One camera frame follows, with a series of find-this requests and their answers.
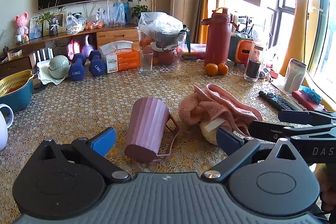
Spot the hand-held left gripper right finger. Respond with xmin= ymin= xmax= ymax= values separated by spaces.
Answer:
xmin=202 ymin=127 xmax=302 ymax=184

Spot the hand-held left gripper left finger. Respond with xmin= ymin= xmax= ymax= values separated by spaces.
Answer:
xmin=37 ymin=127 xmax=132 ymax=184

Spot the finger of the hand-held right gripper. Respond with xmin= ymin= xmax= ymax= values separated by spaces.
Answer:
xmin=278 ymin=110 xmax=336 ymax=125
xmin=248 ymin=121 xmax=336 ymax=143

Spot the pink towel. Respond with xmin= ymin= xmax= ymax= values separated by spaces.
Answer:
xmin=178 ymin=84 xmax=263 ymax=136

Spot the purple ribbed mug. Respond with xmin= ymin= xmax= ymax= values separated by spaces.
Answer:
xmin=124 ymin=97 xmax=180 ymax=164

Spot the red box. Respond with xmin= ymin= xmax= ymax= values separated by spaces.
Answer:
xmin=292 ymin=91 xmax=324 ymax=111

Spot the pale yellow round object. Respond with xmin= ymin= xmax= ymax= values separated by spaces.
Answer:
xmin=199 ymin=120 xmax=226 ymax=146

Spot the black remote control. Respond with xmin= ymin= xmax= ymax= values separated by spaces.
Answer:
xmin=259 ymin=90 xmax=301 ymax=111

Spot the blue crumpled wrapper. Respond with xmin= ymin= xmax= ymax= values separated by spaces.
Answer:
xmin=299 ymin=85 xmax=322 ymax=104

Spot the grey white tumbler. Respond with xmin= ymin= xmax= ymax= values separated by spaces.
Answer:
xmin=283 ymin=58 xmax=307 ymax=93

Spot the glass jar with dark contents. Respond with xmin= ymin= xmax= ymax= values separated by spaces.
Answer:
xmin=244 ymin=38 xmax=264 ymax=82

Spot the orange tangerine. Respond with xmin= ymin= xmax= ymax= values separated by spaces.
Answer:
xmin=205 ymin=63 xmax=219 ymax=76
xmin=217 ymin=63 xmax=229 ymax=76

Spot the blue dumbbell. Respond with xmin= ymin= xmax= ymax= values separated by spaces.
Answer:
xmin=68 ymin=53 xmax=87 ymax=81
xmin=88 ymin=49 xmax=108 ymax=77

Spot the orange green storage box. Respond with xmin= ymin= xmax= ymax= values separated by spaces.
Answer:
xmin=228 ymin=32 xmax=254 ymax=65

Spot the orange tissue pack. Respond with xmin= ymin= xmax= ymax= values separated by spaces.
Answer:
xmin=99 ymin=40 xmax=139 ymax=74

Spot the pale green bowl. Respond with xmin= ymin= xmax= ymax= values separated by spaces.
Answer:
xmin=49 ymin=55 xmax=71 ymax=80

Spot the clear drinking glass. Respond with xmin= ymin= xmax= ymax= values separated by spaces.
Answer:
xmin=138 ymin=50 xmax=153 ymax=74

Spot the white cloth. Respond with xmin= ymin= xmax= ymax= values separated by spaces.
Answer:
xmin=37 ymin=60 xmax=71 ymax=86

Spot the light purple kettlebell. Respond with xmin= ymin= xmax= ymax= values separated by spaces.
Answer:
xmin=81 ymin=34 xmax=95 ymax=58

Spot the teal basin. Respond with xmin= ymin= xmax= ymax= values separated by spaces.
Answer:
xmin=0 ymin=77 xmax=34 ymax=115

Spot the small pink bag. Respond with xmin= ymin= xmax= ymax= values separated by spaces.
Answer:
xmin=66 ymin=39 xmax=80 ymax=60

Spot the giraffe figure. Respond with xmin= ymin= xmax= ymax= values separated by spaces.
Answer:
xmin=278 ymin=0 xmax=310 ymax=77

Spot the large red water bottle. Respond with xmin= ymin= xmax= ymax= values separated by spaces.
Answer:
xmin=201 ymin=7 xmax=233 ymax=67

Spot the white pitcher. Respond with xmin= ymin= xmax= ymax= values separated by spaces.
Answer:
xmin=0 ymin=104 xmax=14 ymax=151

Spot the wooden television cabinet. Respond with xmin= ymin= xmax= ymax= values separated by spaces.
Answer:
xmin=0 ymin=24 xmax=139 ymax=77

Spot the white slatted rack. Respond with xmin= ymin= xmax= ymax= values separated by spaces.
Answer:
xmin=33 ymin=48 xmax=54 ymax=67

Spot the clear plastic fruit container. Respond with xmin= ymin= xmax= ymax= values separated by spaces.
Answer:
xmin=135 ymin=26 xmax=187 ymax=65

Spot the yellow strainer basket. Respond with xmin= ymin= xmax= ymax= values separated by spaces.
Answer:
xmin=0 ymin=70 xmax=34 ymax=97

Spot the bag of oranges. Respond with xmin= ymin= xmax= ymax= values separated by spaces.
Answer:
xmin=84 ymin=20 xmax=103 ymax=31

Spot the white plastic food bag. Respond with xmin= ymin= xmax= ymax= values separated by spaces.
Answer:
xmin=66 ymin=13 xmax=87 ymax=35

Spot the vase with twigs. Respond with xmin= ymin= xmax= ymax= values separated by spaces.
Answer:
xmin=37 ymin=0 xmax=63 ymax=37

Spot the large clear plastic bag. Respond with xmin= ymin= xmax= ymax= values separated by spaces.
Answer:
xmin=101 ymin=0 xmax=126 ymax=28

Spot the blue box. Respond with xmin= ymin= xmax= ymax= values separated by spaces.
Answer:
xmin=113 ymin=2 xmax=130 ymax=25

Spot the small framed photo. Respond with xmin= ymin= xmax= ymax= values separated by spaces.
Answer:
xmin=28 ymin=17 xmax=42 ymax=40

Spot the pink bear figurine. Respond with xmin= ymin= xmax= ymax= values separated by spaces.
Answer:
xmin=14 ymin=12 xmax=29 ymax=42

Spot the wooden photo frame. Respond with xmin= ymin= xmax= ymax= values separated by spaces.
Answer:
xmin=42 ymin=11 xmax=67 ymax=36

